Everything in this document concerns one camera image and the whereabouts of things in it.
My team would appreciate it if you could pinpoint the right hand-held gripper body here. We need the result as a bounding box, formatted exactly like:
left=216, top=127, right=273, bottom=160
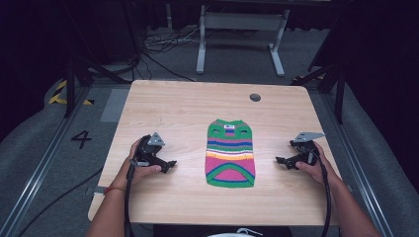
left=287, top=131, right=326, bottom=170

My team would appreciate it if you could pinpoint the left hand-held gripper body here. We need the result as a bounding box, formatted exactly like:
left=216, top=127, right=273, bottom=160
left=132, top=131, right=167, bottom=169

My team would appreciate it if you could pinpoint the striped knitted pet sweater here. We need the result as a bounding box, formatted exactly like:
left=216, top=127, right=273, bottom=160
left=204, top=118, right=257, bottom=190

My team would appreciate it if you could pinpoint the person's right hand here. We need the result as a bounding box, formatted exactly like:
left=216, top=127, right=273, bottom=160
left=294, top=141, right=342, bottom=188

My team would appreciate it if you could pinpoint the person's left hand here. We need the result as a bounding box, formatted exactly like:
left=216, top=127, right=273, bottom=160
left=116, top=137, right=163, bottom=192

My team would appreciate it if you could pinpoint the person's dark clothing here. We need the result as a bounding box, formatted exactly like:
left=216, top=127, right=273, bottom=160
left=152, top=224, right=293, bottom=237

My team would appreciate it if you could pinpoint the black tripod stand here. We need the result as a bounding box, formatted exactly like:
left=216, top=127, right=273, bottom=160
left=62, top=53, right=132, bottom=119
left=291, top=62, right=348, bottom=125

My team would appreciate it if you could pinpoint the yellow black floor tape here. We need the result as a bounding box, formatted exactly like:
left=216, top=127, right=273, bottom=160
left=47, top=79, right=95, bottom=107

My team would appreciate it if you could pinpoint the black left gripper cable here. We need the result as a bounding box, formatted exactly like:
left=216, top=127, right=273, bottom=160
left=124, top=159, right=150, bottom=237

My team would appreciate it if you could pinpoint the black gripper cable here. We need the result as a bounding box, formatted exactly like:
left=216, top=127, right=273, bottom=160
left=295, top=146, right=332, bottom=237
left=124, top=159, right=150, bottom=237

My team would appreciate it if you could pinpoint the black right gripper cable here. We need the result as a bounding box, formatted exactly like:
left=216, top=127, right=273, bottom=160
left=295, top=146, right=332, bottom=237

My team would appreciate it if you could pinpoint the red string bracelet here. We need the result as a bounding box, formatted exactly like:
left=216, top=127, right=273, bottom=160
left=104, top=185, right=127, bottom=196

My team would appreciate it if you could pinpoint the grey metal floor rail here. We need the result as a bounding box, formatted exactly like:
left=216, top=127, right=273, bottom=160
left=318, top=92, right=395, bottom=237
left=0, top=86, right=91, bottom=237

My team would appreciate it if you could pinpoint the grey metal table bracket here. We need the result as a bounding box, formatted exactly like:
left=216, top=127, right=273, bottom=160
left=86, top=185, right=107, bottom=196

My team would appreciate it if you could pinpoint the white object with strap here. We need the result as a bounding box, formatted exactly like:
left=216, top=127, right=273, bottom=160
left=207, top=226, right=265, bottom=237

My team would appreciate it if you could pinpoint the black floor cable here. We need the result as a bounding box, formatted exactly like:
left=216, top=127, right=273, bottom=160
left=16, top=167, right=105, bottom=237

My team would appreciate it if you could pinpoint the bundle of floor cables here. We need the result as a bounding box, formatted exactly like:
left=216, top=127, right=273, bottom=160
left=131, top=26, right=258, bottom=83

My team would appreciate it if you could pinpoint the grey metal desk frame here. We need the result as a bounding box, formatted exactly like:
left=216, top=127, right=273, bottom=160
left=196, top=4, right=292, bottom=78

